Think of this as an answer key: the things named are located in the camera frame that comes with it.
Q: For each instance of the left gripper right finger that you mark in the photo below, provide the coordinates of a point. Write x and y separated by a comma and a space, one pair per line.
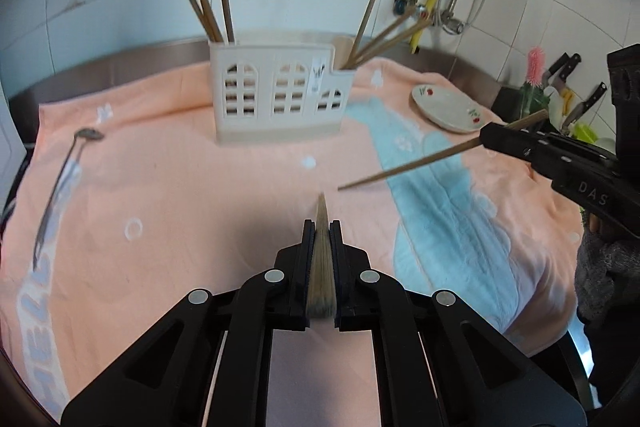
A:
438, 362

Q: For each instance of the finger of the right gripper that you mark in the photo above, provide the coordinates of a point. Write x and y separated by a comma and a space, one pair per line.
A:
548, 152

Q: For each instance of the pink and blue towel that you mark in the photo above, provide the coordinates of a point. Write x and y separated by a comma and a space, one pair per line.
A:
158, 208

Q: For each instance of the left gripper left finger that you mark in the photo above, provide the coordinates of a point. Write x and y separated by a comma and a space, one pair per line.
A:
206, 361

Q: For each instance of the pink bottle brush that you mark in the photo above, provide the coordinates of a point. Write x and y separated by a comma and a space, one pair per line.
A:
535, 66

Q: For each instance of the white floral ceramic plate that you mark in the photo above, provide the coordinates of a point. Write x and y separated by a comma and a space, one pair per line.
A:
451, 110

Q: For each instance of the cream plastic utensil holder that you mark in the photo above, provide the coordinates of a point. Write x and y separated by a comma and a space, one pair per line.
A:
285, 86

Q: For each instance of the black handled kitchen knife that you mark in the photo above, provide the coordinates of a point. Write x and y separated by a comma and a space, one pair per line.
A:
582, 107
555, 67
558, 81

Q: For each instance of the gloved operator hand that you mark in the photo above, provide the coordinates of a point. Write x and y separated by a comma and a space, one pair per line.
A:
607, 272

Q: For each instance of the red handle water valve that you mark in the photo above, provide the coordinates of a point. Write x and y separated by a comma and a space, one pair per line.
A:
401, 7

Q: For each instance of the metal ladle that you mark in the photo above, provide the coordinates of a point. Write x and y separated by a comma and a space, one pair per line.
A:
81, 137

